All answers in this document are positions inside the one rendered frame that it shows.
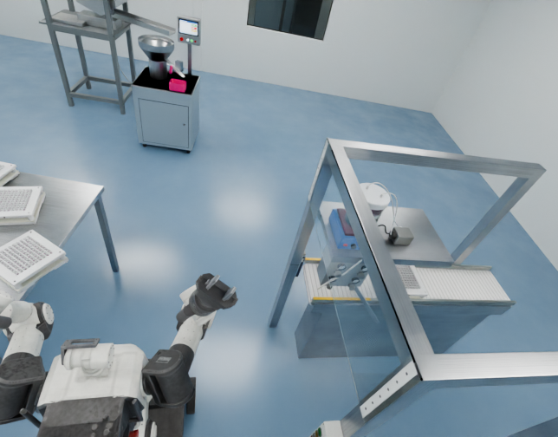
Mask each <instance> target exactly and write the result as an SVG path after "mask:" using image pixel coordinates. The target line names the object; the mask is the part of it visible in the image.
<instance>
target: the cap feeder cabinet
mask: <svg viewBox="0 0 558 437"><path fill-rule="evenodd" d="M182 74H183V75H184V76H185V77H184V78H182V77H181V76H180V75H179V74H178V73H177V72H175V71H172V73H171V74H169V70H167V79H165V80H155V79H153V78H152V77H151V76H150V70H149V67H147V66H145V67H144V69H143V70H142V71H141V72H140V74H139V75H138V76H137V78H136V79H135V80H134V81H133V83H132V84H131V86H132V91H133V104H134V111H135V118H136V125H137V132H138V138H139V143H142V144H143V147H146V144H147V145H154V146H160V147H171V148H177V149H183V150H186V152H187V153H190V152H191V150H192V148H193V145H194V142H195V139H196V137H197V134H198V130H199V90H200V76H199V75H191V79H190V78H188V74H186V73H182ZM171 79H177V80H182V81H186V90H185V92H184V93H182V92H177V91H171V90H170V89H169V81H170V80H171Z"/></svg>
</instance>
